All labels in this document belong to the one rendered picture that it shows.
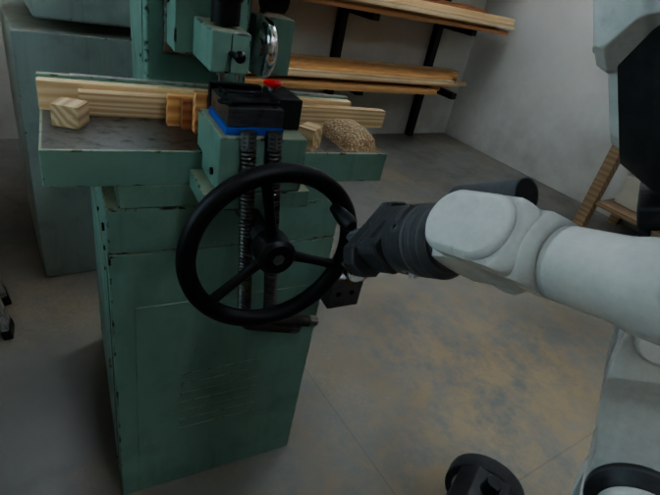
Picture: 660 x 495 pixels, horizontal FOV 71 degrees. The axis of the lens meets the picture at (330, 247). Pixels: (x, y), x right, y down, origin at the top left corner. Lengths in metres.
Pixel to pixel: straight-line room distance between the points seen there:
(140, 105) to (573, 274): 0.76
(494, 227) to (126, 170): 0.58
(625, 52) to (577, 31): 3.73
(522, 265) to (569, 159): 3.85
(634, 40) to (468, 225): 0.25
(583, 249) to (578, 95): 3.86
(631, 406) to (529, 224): 0.43
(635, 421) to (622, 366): 0.11
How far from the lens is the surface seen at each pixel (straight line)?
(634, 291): 0.36
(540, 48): 4.46
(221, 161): 0.72
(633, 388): 0.75
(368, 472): 1.48
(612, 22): 0.58
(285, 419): 1.37
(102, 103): 0.93
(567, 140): 4.26
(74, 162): 0.79
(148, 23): 1.10
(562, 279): 0.40
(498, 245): 0.41
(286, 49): 1.15
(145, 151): 0.79
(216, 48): 0.89
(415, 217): 0.52
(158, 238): 0.87
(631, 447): 0.83
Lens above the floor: 1.19
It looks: 30 degrees down
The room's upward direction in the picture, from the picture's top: 13 degrees clockwise
